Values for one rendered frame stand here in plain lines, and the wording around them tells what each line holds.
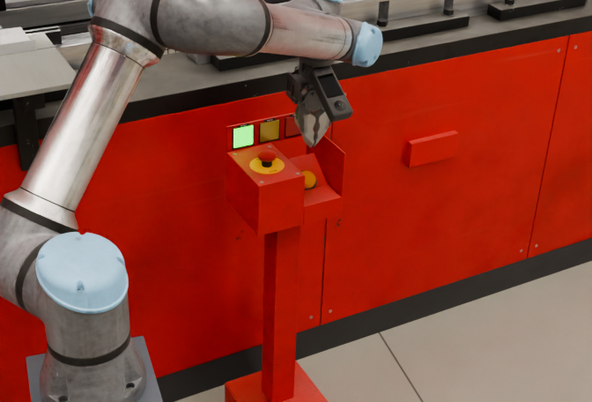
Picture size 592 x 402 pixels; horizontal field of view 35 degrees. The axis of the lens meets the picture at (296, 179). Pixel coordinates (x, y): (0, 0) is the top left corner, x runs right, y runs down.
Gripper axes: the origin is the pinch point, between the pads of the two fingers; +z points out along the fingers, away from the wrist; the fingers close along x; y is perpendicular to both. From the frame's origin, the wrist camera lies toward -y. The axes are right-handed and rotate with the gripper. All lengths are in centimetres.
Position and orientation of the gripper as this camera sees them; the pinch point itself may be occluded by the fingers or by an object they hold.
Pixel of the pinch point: (314, 143)
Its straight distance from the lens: 195.0
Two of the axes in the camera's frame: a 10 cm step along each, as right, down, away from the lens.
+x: -8.8, 2.1, -4.2
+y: -4.7, -5.3, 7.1
